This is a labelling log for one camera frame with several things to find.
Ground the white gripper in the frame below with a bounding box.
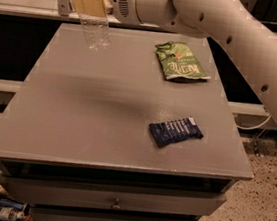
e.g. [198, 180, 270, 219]
[71, 0, 137, 24]

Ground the clear plastic water bottle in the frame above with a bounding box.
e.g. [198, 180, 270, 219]
[76, 12, 110, 50]

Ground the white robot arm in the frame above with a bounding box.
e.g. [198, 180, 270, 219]
[71, 0, 277, 123]

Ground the bottle on floor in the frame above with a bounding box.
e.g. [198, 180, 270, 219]
[0, 206, 25, 221]

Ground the green chip bag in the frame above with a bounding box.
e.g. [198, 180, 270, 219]
[155, 41, 210, 81]

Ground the grey drawer cabinet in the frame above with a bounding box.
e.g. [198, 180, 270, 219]
[0, 24, 253, 221]

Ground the blue snack packet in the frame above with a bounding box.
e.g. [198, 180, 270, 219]
[149, 117, 204, 148]

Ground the upper drawer knob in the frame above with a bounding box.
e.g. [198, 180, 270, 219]
[111, 198, 121, 211]

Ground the metal frame railing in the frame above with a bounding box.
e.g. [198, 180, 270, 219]
[0, 0, 277, 50]

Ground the white cable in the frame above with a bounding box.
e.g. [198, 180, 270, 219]
[235, 111, 273, 134]

